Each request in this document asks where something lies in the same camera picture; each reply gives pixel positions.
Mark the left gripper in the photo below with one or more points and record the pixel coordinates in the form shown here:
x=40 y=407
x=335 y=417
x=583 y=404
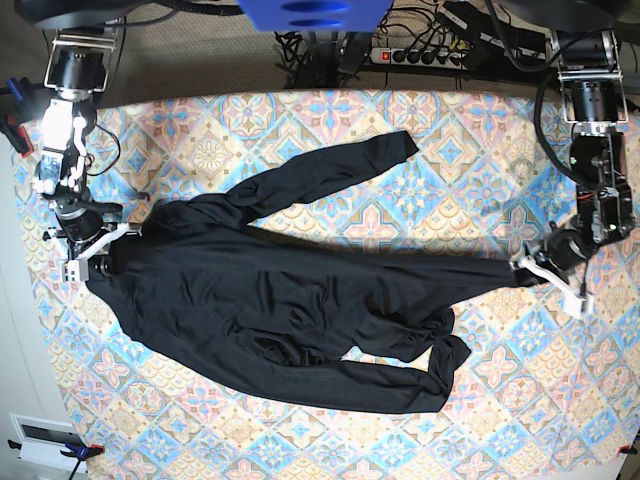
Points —
x=561 y=250

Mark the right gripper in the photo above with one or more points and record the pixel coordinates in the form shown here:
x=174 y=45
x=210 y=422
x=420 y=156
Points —
x=82 y=230

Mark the black t-shirt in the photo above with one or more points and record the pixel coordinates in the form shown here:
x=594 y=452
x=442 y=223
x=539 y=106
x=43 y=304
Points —
x=295 y=321

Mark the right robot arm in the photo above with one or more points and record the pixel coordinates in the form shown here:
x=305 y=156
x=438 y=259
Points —
x=87 y=37

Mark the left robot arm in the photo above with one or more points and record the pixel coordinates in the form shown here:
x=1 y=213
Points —
x=591 y=84

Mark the patterned tablecloth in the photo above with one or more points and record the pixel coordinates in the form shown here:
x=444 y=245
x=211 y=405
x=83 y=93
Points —
x=541 y=393

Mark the red black clamp upper left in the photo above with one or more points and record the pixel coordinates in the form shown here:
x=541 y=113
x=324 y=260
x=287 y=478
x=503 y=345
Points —
x=22 y=111

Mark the white floor vent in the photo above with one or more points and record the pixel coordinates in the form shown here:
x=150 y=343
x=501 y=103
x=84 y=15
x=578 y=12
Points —
x=42 y=441

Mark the blue clamp lower left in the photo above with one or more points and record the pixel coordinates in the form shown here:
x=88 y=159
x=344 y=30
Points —
x=67 y=457

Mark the white power strip red switch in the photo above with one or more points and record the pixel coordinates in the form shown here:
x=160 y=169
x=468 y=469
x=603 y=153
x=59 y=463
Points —
x=436 y=58

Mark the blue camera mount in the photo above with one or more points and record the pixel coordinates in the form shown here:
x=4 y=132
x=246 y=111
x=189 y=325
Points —
x=315 y=15

